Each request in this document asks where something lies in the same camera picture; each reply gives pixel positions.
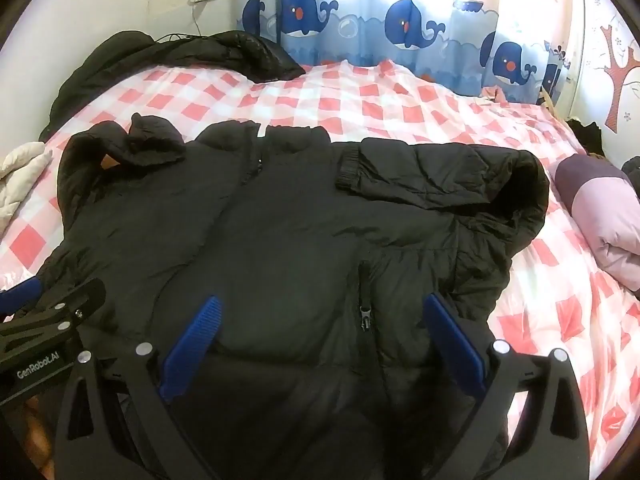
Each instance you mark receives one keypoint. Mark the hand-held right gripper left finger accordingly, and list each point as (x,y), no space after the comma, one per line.
(192,345)

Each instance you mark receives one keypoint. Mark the black puffer jacket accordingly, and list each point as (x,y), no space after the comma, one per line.
(280,220)

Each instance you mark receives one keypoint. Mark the red tree wall sticker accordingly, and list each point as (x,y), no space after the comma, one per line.
(620,75)

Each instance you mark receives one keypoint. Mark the pink and purple folded jacket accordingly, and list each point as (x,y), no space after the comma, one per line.
(600,210)

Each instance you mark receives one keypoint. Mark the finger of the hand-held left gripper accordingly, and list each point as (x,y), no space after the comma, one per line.
(22,294)

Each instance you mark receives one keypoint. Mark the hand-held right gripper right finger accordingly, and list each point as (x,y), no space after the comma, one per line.
(457,345)

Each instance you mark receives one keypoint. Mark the pink checkered bed cover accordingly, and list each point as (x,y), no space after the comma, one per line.
(400,105)

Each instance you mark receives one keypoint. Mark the black hooded coat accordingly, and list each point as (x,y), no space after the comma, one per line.
(150,55)

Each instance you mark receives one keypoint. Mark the cream quilted jacket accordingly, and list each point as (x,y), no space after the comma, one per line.
(20,170)

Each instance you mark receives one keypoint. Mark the small pink cloth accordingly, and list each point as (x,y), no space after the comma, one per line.
(492,94)

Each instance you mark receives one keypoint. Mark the dark clothes pile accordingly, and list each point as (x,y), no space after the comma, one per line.
(590,135)

